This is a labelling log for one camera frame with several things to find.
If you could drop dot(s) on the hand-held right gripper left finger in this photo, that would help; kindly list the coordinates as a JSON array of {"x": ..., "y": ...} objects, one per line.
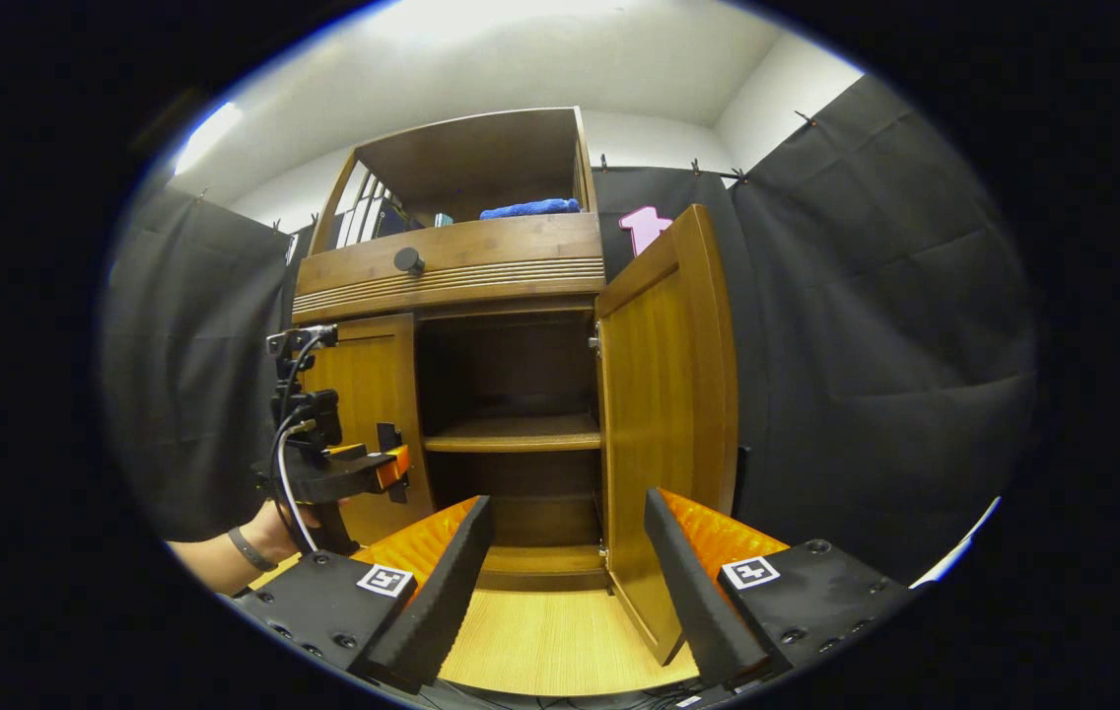
[{"x": 447, "y": 592}]

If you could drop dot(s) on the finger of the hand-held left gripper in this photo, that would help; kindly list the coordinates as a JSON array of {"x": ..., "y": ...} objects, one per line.
[{"x": 390, "y": 468}]

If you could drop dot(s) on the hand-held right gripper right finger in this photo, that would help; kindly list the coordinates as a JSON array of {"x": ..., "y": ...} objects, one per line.
[{"x": 693, "y": 592}]

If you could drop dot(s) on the wooden shoe cabinet door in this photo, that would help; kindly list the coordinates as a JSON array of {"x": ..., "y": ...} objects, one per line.
[
  {"x": 659, "y": 414},
  {"x": 373, "y": 375}
]

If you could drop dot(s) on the wooden double-door shoe cabinet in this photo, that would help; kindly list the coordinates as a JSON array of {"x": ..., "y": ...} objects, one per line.
[{"x": 471, "y": 158}]

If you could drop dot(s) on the black wristband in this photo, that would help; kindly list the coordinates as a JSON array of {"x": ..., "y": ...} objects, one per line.
[{"x": 249, "y": 549}]

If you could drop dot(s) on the wooden inner shelf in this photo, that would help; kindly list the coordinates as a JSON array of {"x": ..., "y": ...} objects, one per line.
[{"x": 511, "y": 436}]

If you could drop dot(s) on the round black drawer knob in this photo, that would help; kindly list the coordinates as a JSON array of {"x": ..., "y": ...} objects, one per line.
[{"x": 409, "y": 260}]

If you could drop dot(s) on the dark blue box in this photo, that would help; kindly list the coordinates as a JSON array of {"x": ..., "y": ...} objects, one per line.
[{"x": 390, "y": 219}]

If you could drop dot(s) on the blue towel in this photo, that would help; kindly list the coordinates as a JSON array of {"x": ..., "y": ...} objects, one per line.
[{"x": 530, "y": 208}]

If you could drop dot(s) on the black backdrop cloth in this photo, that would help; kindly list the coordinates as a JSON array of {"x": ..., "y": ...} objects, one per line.
[{"x": 866, "y": 345}]

